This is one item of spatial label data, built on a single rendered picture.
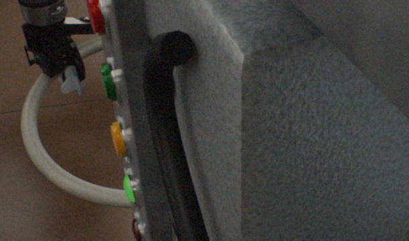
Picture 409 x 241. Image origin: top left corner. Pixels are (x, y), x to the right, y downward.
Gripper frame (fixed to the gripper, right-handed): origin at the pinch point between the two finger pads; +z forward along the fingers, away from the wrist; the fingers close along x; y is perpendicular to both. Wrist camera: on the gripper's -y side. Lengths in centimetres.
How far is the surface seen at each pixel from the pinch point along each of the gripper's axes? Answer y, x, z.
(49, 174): 23.6, 22.4, -7.5
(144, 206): 40, 67, -52
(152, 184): 39, 68, -54
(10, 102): -39, -120, 101
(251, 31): 42, 78, -73
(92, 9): 38, 63, -66
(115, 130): 38, 63, -56
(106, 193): 20.4, 33.3, -7.6
